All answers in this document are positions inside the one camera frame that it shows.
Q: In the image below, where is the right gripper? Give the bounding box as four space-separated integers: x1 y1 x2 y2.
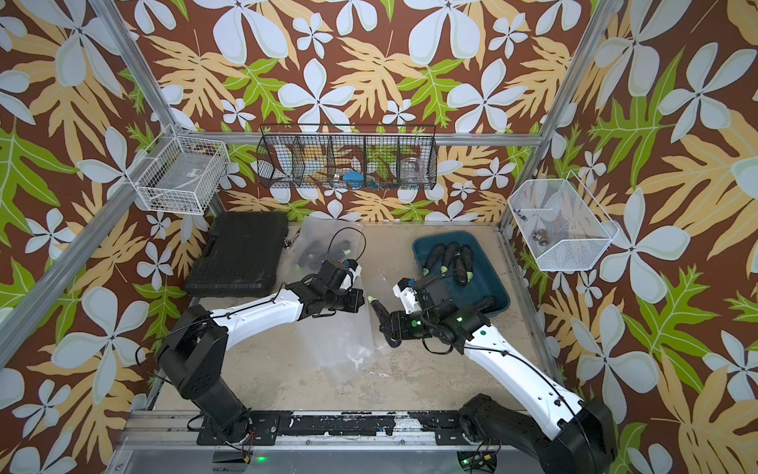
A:
377 309 440 339

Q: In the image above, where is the purple eggplant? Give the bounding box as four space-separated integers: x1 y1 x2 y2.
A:
297 241 353 270
367 295 391 325

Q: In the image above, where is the clear zip-top bag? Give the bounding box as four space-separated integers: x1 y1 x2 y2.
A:
298 271 404 380
287 217 366 280

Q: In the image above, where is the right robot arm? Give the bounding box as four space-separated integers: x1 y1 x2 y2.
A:
368 278 618 473

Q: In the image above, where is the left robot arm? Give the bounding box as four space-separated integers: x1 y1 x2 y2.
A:
155 259 365 446

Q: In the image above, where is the stack of clear bags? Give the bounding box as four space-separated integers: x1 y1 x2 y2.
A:
295 295 416 386

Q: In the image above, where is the pile of eggplants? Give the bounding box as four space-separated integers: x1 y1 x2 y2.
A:
420 242 495 313

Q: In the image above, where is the teal plastic bin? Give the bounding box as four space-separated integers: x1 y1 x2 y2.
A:
413 231 510 318

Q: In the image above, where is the black tool case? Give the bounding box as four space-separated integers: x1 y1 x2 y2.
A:
184 211 288 298

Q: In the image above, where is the white mesh basket right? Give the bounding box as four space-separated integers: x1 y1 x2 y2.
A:
508 172 620 273

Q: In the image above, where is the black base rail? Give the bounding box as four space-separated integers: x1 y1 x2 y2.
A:
197 410 484 448

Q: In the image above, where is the black wire basket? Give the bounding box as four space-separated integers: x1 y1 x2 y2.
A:
254 124 439 190

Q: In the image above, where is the white wire basket left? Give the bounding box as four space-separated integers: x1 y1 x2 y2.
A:
129 126 230 215

